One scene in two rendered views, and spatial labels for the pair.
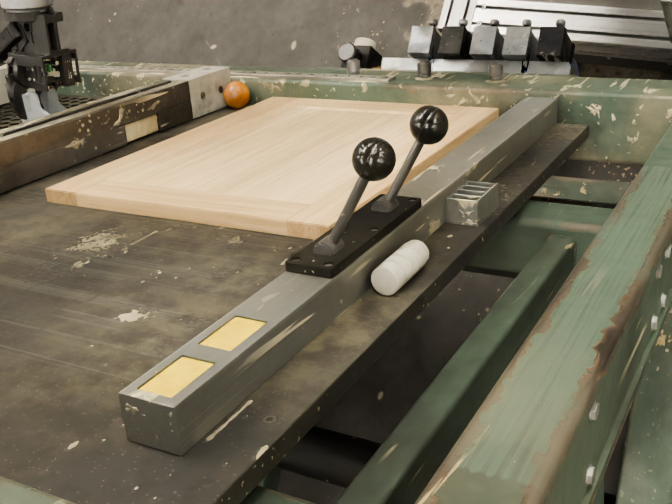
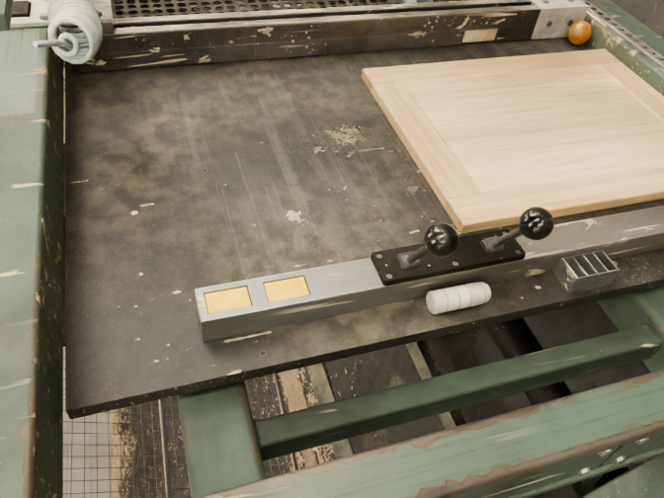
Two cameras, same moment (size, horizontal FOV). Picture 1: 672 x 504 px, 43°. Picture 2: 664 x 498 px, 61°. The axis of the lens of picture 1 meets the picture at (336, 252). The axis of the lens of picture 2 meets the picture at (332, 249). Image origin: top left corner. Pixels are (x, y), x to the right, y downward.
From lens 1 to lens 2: 0.42 m
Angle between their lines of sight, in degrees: 38
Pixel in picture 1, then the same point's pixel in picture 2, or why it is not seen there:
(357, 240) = (432, 266)
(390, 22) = not seen: outside the picture
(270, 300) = (333, 277)
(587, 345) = (421, 482)
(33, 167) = (377, 41)
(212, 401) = (236, 325)
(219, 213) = (421, 161)
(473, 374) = (437, 398)
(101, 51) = not seen: outside the picture
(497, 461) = not seen: outside the picture
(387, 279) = (432, 303)
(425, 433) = (359, 416)
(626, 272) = (543, 446)
